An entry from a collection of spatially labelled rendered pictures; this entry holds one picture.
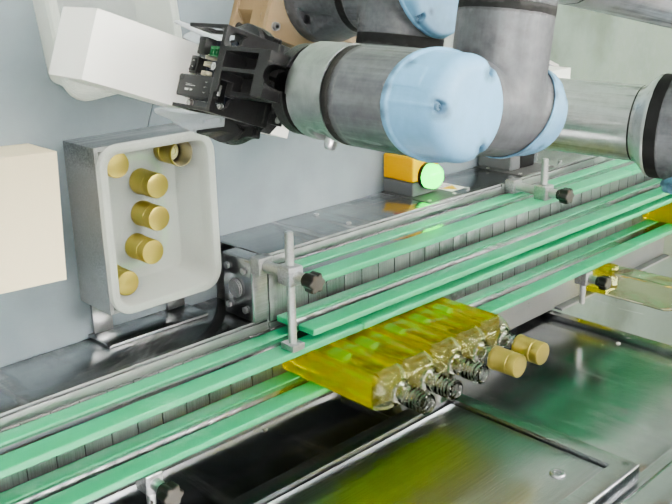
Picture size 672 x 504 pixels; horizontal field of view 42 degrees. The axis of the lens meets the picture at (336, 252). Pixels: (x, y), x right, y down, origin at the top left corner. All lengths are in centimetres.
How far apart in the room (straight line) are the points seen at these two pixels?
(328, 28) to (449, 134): 69
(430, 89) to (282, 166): 85
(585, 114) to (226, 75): 47
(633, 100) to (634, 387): 71
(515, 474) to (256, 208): 55
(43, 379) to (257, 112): 54
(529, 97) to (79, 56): 38
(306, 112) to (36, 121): 58
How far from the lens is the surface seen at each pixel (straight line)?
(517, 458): 130
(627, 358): 172
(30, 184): 110
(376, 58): 62
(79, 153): 116
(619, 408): 154
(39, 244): 111
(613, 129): 103
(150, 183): 119
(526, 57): 68
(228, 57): 72
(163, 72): 83
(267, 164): 139
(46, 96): 118
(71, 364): 119
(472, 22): 68
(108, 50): 80
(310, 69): 65
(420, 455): 130
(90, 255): 119
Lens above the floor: 180
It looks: 43 degrees down
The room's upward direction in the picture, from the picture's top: 107 degrees clockwise
